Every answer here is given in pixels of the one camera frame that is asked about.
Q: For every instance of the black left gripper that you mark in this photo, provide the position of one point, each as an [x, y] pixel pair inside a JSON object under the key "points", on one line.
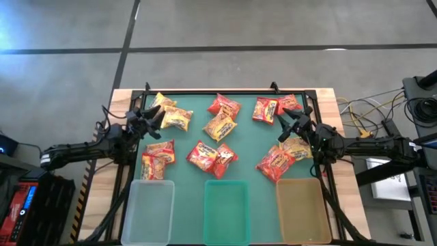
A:
{"points": [[138, 121]]}

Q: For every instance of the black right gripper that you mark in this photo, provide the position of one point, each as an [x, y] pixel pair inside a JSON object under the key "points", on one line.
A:
{"points": [[302, 127]]}

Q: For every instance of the red Maruchan noodle packet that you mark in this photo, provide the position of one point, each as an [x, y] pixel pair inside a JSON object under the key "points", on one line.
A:
{"points": [[289, 102], [224, 104], [224, 160]]}

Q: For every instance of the orange Maruchan noodle packet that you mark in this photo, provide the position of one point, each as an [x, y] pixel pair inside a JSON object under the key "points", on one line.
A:
{"points": [[276, 163], [161, 150], [265, 110], [202, 155], [152, 168]]}

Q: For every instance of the yellow Maruchan ramen packet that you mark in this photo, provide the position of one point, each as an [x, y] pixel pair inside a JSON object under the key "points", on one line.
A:
{"points": [[297, 149], [176, 118], [220, 127], [161, 100]]}

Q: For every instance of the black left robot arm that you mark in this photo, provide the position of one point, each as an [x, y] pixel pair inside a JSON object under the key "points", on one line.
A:
{"points": [[78, 150]]}

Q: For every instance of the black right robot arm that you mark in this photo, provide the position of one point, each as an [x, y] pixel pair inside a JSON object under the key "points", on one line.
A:
{"points": [[368, 145]]}

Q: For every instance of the orange plastic bin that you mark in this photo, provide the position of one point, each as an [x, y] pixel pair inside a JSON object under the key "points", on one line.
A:
{"points": [[302, 212]]}

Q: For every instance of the clear plastic bin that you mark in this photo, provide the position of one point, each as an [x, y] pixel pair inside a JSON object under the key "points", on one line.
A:
{"points": [[147, 212]]}

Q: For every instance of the black power strip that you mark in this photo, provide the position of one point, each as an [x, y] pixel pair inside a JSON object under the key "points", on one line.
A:
{"points": [[389, 128]]}

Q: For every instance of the green plastic bin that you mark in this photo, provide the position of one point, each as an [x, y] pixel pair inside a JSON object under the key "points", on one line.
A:
{"points": [[227, 212]]}

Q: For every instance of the yellow black hazard tape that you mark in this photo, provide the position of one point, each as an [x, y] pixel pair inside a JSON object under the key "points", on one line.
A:
{"points": [[79, 205]]}

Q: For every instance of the white paper sheet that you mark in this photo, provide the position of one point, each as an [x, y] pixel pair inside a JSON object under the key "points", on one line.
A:
{"points": [[389, 188]]}

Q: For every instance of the grey equipment cart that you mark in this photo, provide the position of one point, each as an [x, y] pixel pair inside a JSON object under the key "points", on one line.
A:
{"points": [[411, 89]]}

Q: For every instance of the black plastic crate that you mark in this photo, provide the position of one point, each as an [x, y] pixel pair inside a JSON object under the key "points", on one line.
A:
{"points": [[51, 205]]}

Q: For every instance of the black pole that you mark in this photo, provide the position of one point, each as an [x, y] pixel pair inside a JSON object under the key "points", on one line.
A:
{"points": [[428, 80]]}

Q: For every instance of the black device blue light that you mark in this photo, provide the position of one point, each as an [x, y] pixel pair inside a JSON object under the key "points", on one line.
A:
{"points": [[7, 145]]}

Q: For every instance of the dark device red lights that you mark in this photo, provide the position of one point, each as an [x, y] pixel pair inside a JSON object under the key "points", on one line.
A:
{"points": [[431, 189]]}

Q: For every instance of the small black floor item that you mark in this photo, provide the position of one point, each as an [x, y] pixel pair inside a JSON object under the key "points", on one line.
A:
{"points": [[406, 235]]}

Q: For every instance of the red black power station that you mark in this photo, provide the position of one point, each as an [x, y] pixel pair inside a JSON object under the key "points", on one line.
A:
{"points": [[15, 212]]}

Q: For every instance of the black frame clamp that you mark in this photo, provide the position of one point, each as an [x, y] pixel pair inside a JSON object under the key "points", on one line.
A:
{"points": [[147, 86], [274, 87]]}

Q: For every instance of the black metal table frame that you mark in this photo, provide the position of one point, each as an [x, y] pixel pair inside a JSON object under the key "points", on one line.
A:
{"points": [[222, 91]]}

